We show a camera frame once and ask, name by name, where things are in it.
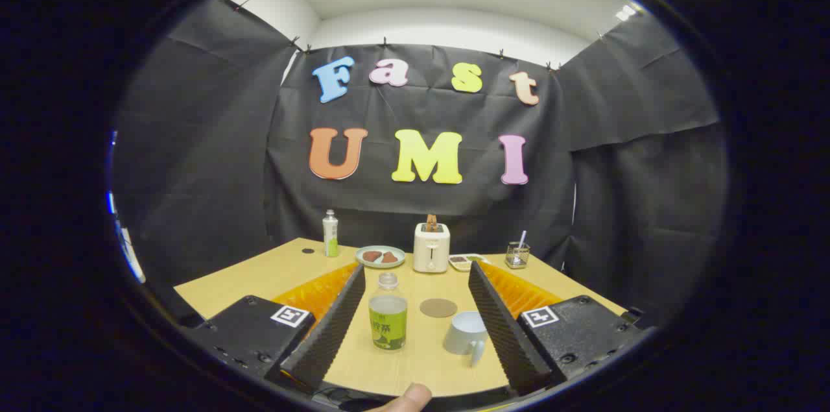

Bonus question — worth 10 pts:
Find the white divided snack tray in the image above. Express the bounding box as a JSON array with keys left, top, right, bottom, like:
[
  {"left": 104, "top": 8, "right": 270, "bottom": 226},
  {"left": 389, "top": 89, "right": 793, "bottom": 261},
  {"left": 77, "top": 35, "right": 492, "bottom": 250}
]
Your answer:
[{"left": 448, "top": 254, "right": 488, "bottom": 272}]

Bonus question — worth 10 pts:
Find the wooden table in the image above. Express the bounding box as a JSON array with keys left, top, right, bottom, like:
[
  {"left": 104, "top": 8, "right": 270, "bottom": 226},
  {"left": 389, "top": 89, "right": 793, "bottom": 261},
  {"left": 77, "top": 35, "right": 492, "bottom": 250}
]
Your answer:
[{"left": 173, "top": 237, "right": 626, "bottom": 398}]

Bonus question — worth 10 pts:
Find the small white green bottle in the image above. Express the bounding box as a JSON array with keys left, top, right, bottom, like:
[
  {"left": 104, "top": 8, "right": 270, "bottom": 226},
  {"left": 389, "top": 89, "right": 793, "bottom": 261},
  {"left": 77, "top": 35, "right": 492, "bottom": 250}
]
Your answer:
[{"left": 323, "top": 210, "right": 340, "bottom": 258}]

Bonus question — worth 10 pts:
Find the clear juice bottle green label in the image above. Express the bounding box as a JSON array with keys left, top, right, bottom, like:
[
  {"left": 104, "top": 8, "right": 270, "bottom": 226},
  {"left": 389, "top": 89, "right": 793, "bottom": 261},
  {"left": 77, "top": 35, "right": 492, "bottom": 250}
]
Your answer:
[{"left": 369, "top": 272, "right": 409, "bottom": 352}]

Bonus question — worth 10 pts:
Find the white toaster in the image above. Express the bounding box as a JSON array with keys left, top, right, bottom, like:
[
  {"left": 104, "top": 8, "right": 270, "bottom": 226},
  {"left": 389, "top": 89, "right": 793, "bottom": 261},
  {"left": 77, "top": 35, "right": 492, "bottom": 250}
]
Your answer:
[{"left": 413, "top": 223, "right": 451, "bottom": 274}]

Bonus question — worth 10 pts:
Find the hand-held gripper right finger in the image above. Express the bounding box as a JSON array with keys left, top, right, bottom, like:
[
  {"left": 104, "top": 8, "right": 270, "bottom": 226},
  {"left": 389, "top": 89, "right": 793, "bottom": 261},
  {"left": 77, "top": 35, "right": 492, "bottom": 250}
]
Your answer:
[{"left": 468, "top": 260, "right": 651, "bottom": 398}]

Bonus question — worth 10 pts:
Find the pale green plate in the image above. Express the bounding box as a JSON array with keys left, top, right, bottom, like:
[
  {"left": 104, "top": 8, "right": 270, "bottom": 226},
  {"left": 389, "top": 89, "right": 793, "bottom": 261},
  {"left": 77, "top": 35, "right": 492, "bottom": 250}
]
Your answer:
[{"left": 355, "top": 245, "right": 407, "bottom": 269}]

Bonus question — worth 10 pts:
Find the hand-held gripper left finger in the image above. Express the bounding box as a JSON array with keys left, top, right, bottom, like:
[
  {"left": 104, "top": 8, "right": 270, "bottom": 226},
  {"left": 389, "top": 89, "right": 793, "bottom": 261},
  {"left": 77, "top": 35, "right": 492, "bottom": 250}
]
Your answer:
[{"left": 184, "top": 261, "right": 367, "bottom": 394}]

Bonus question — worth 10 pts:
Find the round brown coaster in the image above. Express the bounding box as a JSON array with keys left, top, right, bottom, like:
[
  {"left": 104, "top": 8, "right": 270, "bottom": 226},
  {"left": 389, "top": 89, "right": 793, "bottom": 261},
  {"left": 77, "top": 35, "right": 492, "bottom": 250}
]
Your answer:
[{"left": 420, "top": 298, "right": 458, "bottom": 319}]

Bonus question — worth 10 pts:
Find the white cup with handle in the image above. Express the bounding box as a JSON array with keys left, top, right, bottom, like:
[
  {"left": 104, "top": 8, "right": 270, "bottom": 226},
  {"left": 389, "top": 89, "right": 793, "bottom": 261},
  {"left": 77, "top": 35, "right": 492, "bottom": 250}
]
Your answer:
[{"left": 443, "top": 311, "right": 488, "bottom": 367}]

